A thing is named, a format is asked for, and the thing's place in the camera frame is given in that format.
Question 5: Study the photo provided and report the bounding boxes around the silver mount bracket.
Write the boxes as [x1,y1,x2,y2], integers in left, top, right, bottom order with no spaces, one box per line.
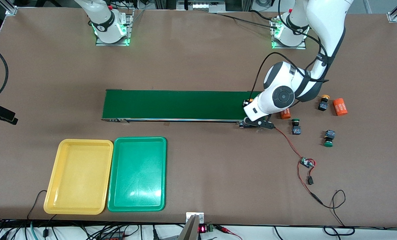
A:
[186,212,204,223]

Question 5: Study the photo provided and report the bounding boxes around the red black twin wire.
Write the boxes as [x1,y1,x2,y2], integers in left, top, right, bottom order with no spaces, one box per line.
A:
[275,128,305,160]

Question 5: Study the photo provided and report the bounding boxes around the red clip lead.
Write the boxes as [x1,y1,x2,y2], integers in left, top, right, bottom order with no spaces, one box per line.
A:
[215,225,243,240]

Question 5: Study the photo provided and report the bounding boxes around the green plastic tray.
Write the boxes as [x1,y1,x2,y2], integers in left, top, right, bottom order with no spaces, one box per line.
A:
[107,136,167,212]

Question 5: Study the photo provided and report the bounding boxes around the green conveyor belt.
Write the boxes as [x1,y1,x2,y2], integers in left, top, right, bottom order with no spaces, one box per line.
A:
[101,89,267,129]

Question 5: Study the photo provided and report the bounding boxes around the short black base cable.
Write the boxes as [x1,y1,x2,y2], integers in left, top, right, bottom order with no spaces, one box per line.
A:
[250,9,277,22]

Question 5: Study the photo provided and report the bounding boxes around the yellow plastic tray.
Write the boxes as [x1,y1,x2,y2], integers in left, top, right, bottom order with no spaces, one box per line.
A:
[43,139,114,215]

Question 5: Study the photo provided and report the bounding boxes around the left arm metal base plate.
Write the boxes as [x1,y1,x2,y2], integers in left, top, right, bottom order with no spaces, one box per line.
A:
[270,17,307,50]

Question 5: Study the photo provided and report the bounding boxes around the black connector with short lead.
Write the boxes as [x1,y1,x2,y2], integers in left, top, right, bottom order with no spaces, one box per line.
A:
[306,164,316,186]

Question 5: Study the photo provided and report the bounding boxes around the thin red wire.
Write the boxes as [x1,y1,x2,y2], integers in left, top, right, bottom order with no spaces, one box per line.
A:
[297,163,315,197]

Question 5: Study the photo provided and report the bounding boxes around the white electronics box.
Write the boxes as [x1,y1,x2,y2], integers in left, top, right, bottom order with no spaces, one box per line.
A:
[177,0,226,13]

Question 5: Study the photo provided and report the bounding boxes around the thin black looped cable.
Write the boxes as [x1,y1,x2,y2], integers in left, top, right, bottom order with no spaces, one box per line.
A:
[321,189,355,236]

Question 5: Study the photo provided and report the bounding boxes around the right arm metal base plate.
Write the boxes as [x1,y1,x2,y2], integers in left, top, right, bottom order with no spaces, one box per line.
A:
[95,10,133,46]

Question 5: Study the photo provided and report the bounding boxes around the grey metal camera pole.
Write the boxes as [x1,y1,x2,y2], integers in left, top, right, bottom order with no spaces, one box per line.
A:
[178,215,199,240]

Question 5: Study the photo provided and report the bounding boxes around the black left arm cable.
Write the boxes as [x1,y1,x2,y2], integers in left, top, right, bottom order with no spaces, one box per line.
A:
[251,0,329,100]

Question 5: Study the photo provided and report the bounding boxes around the long black base cable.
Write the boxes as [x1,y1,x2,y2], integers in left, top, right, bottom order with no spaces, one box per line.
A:
[215,13,279,30]

